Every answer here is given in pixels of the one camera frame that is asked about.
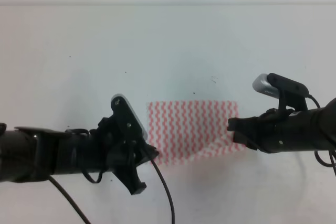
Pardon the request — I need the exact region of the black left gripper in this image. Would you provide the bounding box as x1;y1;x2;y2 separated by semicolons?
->
91;117;159;195

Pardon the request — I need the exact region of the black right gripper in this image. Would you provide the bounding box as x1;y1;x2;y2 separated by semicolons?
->
227;110;311;154

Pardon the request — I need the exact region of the pink white striped towel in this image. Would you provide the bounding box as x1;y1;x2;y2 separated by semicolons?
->
146;100;245;166

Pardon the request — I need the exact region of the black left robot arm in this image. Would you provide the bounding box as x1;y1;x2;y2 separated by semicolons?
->
1;118;159;195

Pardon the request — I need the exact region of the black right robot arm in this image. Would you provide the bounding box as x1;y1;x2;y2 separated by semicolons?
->
227;99;335;154

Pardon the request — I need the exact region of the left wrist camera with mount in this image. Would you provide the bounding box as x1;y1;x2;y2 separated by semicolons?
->
111;94;148;141

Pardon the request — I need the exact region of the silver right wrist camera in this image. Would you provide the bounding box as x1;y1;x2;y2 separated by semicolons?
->
252;73;309;111

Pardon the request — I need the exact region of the black left camera cable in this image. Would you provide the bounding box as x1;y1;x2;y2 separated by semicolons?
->
48;142;175;224

